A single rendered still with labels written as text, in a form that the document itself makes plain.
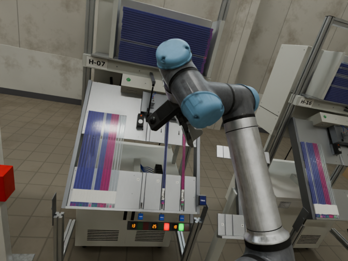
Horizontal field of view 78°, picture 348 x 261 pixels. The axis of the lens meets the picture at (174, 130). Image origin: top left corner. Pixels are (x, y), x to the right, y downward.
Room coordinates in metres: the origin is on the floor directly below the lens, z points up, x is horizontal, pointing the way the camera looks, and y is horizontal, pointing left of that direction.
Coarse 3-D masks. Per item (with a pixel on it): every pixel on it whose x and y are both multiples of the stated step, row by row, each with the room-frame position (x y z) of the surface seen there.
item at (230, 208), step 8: (232, 192) 1.07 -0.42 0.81; (232, 200) 1.04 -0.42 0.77; (224, 208) 1.09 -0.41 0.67; (232, 208) 1.04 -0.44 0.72; (216, 232) 1.08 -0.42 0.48; (216, 240) 1.04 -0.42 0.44; (224, 240) 1.05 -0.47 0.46; (216, 248) 1.04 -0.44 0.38; (208, 256) 1.07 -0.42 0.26; (216, 256) 1.05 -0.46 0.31
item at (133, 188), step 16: (128, 176) 0.96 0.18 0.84; (144, 176) 0.98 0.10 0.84; (160, 176) 1.01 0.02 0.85; (176, 176) 1.04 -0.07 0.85; (128, 192) 0.91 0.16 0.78; (144, 192) 0.93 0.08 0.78; (160, 192) 0.95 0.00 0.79; (176, 192) 0.98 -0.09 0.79; (192, 192) 1.01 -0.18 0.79; (128, 208) 0.86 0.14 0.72; (144, 208) 0.88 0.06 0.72; (160, 208) 0.90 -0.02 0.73; (176, 208) 0.92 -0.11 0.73; (192, 208) 0.95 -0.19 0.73
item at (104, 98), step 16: (96, 96) 1.20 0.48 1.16; (112, 96) 1.23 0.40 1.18; (128, 96) 1.26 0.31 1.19; (112, 112) 1.16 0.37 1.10; (128, 112) 1.19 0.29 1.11; (128, 128) 1.13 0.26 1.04; (144, 128) 1.16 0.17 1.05; (160, 128) 1.19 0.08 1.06; (176, 128) 1.22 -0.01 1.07; (176, 144) 1.16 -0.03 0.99
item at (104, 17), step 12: (108, 0) 1.41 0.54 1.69; (132, 0) 1.44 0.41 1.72; (108, 12) 1.41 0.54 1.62; (120, 12) 1.42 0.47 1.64; (156, 12) 1.47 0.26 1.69; (168, 12) 1.49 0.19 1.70; (180, 12) 1.51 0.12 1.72; (108, 24) 1.41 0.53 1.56; (120, 24) 1.43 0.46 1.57; (204, 24) 1.55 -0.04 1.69; (96, 36) 1.40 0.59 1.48; (108, 36) 1.41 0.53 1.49; (120, 36) 1.43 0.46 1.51; (96, 48) 1.40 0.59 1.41; (108, 48) 1.41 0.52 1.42; (96, 72) 1.40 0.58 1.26; (108, 72) 1.42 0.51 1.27; (168, 144) 1.82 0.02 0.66
